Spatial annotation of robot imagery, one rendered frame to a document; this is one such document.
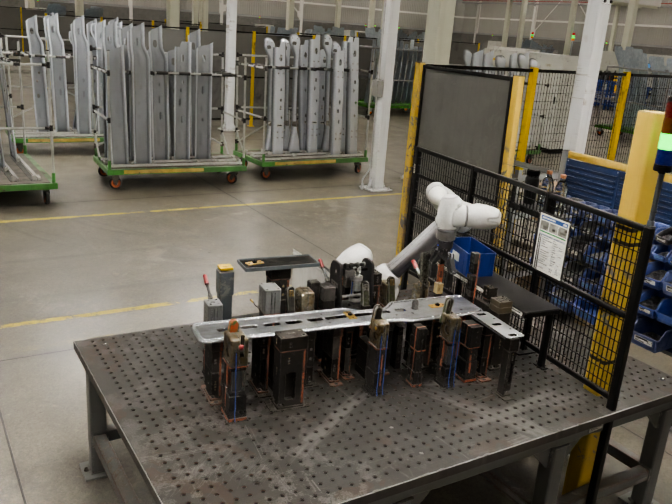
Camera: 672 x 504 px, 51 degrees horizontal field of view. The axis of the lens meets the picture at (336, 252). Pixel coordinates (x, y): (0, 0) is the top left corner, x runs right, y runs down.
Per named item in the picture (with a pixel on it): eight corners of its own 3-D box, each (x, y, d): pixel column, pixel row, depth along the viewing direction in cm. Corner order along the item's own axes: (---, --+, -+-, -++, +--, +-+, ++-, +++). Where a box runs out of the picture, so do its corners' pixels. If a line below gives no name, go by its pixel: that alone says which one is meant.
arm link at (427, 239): (356, 278, 411) (383, 303, 415) (353, 289, 396) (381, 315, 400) (453, 188, 387) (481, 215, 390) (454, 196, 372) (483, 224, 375)
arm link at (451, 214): (436, 229, 323) (465, 231, 323) (440, 196, 318) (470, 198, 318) (434, 223, 333) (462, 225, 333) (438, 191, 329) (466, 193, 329)
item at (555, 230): (560, 283, 340) (571, 221, 330) (530, 268, 359) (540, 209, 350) (563, 283, 341) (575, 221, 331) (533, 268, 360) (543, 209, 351)
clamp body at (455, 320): (441, 391, 322) (450, 320, 312) (427, 379, 333) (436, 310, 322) (458, 388, 326) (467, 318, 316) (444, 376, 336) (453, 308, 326)
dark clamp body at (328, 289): (317, 365, 338) (322, 290, 326) (306, 353, 349) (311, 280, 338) (337, 362, 342) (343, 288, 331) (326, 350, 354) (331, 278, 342)
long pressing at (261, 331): (201, 347, 282) (202, 344, 282) (188, 325, 301) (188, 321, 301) (486, 313, 339) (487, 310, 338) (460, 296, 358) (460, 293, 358)
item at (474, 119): (498, 334, 564) (538, 77, 504) (485, 336, 557) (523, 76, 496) (399, 279, 672) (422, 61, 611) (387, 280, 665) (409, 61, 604)
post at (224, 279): (217, 361, 334) (219, 273, 321) (213, 354, 341) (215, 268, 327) (232, 359, 337) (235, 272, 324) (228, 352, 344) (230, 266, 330)
